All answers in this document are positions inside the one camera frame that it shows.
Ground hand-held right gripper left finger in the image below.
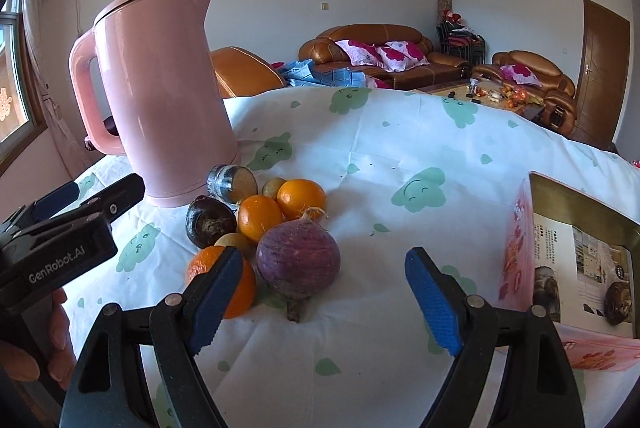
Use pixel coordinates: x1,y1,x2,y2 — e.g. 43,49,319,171
59,246,245,428

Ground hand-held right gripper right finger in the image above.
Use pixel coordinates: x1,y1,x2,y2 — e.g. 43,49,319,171
404,247,586,428

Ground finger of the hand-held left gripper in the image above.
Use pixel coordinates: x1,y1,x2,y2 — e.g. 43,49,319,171
74,172,146,225
30,182,82,219

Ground orange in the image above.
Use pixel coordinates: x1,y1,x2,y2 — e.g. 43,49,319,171
237,195,284,244
186,246,257,319
276,178,327,222

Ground dark water chestnut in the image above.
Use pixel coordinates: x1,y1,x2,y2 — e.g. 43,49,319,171
186,196,238,250

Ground pink printed box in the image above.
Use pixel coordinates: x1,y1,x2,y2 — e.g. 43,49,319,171
499,172,640,374

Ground person's left hand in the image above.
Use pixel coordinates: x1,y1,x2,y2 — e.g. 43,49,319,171
0,287,77,392

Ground small yellow-green jujube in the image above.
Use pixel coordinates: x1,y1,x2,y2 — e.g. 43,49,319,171
261,178,287,200
212,232,256,261

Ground pink curtain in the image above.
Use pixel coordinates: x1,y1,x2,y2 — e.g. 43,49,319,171
22,0,77,185

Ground pink electric kettle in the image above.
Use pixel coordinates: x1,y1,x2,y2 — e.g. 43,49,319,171
69,0,241,209

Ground window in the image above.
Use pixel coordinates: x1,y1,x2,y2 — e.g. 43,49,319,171
0,0,49,165

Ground printed paper sheet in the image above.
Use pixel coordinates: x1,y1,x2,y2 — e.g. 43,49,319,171
531,212,640,340

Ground white green-cloud tablecloth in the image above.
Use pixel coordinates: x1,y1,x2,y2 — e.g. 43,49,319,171
60,86,640,428

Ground orange leather chair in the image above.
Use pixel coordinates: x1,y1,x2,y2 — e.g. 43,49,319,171
209,46,287,100

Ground wooden coffee table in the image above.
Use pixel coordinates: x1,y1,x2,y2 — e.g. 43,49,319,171
410,78,547,119

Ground cluster of small tangerines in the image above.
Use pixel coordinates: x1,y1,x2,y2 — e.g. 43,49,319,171
502,85,532,109

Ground blue checkered cloth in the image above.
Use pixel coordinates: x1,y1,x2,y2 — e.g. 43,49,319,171
272,59,369,88

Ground brown leather sofa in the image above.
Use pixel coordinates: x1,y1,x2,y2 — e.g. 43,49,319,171
298,24,471,90

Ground pink floral pillow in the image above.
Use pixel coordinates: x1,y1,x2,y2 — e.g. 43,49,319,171
500,64,541,86
375,40,431,73
334,39,382,66

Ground brown leather armchair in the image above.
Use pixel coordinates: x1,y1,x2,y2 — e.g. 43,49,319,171
472,50,577,137

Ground stacked dark chairs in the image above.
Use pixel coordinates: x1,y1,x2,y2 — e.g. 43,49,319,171
436,20,487,65

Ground brown wooden door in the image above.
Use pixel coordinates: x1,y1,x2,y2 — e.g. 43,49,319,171
575,0,632,147

